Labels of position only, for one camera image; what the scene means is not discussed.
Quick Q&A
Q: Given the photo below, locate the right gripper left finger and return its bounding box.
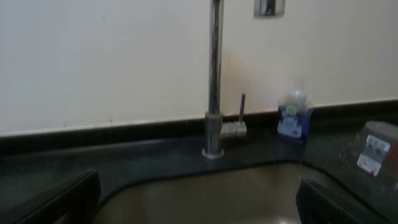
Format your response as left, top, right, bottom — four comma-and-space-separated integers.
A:
0, 169, 102, 224

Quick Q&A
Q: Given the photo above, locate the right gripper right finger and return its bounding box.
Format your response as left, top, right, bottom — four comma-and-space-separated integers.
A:
295, 179, 386, 224

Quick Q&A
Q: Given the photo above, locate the blue soap bottle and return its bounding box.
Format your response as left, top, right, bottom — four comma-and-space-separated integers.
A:
276, 89, 314, 146

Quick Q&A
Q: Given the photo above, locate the steel sink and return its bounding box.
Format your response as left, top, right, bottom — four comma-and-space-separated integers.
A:
93, 160, 398, 224

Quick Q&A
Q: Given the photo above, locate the steel tap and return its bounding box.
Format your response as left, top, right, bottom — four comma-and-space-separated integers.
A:
201, 0, 287, 160

